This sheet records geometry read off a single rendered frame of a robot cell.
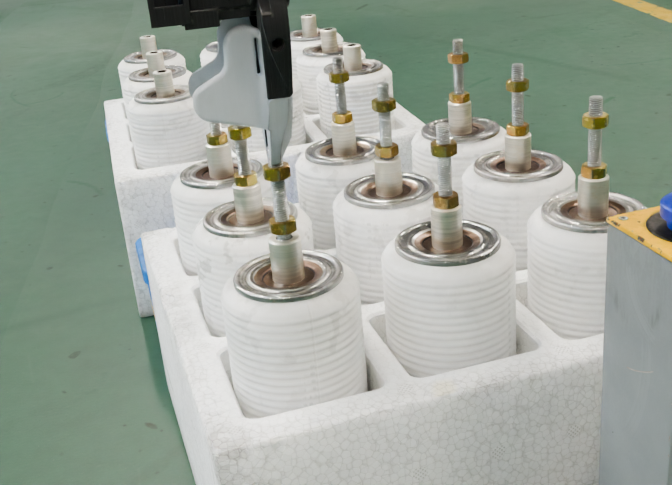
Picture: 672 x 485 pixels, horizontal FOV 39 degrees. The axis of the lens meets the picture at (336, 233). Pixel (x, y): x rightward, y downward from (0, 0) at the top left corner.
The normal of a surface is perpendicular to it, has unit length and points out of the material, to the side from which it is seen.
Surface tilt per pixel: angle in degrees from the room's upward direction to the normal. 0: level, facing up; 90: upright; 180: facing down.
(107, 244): 0
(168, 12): 90
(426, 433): 90
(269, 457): 90
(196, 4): 90
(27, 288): 0
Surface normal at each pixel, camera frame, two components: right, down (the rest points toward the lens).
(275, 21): 0.20, 0.28
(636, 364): -0.95, 0.19
